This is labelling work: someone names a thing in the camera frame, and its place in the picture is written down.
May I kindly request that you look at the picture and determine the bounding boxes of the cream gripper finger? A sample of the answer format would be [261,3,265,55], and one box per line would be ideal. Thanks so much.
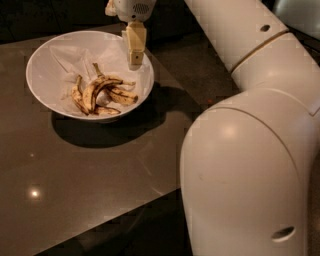
[122,21,147,70]
[105,0,117,16]

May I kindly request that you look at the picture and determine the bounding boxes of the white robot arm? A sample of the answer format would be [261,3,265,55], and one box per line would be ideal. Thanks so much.
[180,0,320,256]

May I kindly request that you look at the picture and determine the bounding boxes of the right spotted banana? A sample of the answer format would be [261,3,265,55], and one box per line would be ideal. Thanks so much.
[107,87,138,106]

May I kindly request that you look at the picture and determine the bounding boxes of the left spotted banana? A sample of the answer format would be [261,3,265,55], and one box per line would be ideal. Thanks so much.
[71,75,89,115]

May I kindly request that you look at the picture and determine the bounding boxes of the white bowl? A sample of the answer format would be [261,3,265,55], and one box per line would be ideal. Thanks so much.
[25,30,156,121]

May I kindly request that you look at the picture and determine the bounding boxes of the dark cabinets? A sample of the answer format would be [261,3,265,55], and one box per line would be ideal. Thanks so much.
[0,0,200,44]

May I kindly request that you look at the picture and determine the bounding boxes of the bottom small spotted banana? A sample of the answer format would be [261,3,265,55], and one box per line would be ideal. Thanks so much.
[94,106,120,115]

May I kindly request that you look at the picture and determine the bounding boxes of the white paper liner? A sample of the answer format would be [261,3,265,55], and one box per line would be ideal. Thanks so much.
[49,43,154,119]

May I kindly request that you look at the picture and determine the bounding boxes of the curved spotted banana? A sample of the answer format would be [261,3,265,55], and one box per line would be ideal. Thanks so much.
[82,63,134,112]

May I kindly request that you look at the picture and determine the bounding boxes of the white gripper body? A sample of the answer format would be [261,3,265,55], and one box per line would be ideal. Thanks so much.
[114,0,157,22]

